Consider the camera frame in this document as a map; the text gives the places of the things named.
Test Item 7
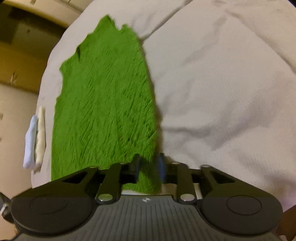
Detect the green knitted sweater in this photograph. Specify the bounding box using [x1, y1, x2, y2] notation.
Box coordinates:
[51, 16, 160, 194]

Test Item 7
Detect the folded light blue garment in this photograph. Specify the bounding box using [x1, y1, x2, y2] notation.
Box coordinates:
[23, 115, 38, 169]

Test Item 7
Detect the folded cream white garment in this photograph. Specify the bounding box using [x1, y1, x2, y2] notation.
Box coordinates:
[33, 106, 46, 173]

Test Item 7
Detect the white bed duvet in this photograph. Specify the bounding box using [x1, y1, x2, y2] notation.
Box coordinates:
[31, 1, 295, 210]

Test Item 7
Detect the brown wooden door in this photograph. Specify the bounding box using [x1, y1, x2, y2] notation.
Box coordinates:
[1, 43, 47, 94]

